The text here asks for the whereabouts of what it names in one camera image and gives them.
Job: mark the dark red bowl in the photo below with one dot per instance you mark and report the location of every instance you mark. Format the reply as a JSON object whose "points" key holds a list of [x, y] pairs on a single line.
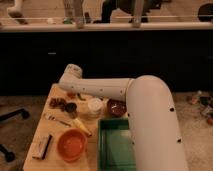
{"points": [[116, 108]]}

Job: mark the orange bowl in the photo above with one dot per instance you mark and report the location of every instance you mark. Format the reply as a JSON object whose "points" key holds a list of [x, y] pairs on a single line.
{"points": [[71, 145]]}

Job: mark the wooden table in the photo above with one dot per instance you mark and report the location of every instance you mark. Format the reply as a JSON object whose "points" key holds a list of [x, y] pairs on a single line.
{"points": [[52, 161]]}

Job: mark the green plastic tray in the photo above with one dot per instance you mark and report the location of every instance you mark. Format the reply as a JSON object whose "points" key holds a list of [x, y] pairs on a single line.
{"points": [[115, 148]]}

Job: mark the red tomato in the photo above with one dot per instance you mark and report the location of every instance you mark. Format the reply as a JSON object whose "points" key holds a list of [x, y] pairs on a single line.
{"points": [[71, 95]]}

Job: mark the white round container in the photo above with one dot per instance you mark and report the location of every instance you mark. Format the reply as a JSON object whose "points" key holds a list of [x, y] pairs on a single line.
{"points": [[95, 106]]}

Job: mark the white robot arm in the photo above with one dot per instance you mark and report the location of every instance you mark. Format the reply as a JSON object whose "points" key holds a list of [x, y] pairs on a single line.
{"points": [[153, 122]]}

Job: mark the black and white eraser brush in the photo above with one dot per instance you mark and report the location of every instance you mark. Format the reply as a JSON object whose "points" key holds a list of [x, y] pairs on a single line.
{"points": [[41, 147]]}

